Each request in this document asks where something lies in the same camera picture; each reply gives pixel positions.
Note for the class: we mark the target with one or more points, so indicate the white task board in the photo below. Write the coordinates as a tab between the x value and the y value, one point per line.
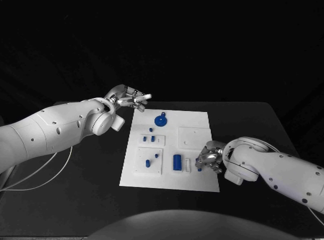
172	178

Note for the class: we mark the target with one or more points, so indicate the blue gear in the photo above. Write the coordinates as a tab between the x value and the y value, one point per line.
160	120

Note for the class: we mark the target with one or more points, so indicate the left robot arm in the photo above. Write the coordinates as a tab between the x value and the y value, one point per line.
55	123

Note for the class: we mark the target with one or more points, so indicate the long blue cylinder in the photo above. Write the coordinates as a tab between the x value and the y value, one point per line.
176	162

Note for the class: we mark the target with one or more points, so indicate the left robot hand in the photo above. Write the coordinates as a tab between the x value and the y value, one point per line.
128	99

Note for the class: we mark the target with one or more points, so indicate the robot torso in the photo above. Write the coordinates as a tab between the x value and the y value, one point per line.
191	225

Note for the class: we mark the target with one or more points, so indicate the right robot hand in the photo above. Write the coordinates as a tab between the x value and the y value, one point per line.
209	156

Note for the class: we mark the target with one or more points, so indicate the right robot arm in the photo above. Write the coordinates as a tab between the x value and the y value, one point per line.
280	168

